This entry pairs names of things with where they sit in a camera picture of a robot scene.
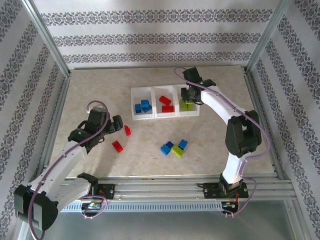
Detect white plastic bin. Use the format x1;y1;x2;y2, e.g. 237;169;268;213
130;86;156;122
152;84;179;119
174;83;201;117

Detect aluminium mounting beam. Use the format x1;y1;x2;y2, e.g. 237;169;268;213
27;174;295;201

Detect grey metal sheet panel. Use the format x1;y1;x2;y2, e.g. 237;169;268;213
22;199;303;240

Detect aluminium side rail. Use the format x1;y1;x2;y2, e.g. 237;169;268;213
34;71;72;182
243;68;286;181

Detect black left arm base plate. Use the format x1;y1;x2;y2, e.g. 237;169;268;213
96;183;116;200

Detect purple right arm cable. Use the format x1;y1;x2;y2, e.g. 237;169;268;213
173;66;273;218

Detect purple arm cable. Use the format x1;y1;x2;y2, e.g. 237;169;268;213
28;100;110;240
173;66;273;218

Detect aluminium frame post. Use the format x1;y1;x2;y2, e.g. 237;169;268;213
21;0;71;77
245;0;293;74

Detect grey slotted cable duct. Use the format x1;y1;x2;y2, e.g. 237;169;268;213
59;201;226;213

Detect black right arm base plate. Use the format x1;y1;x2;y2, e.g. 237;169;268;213
202;182;248;200

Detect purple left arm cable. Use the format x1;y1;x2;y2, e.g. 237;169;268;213
28;100;110;240

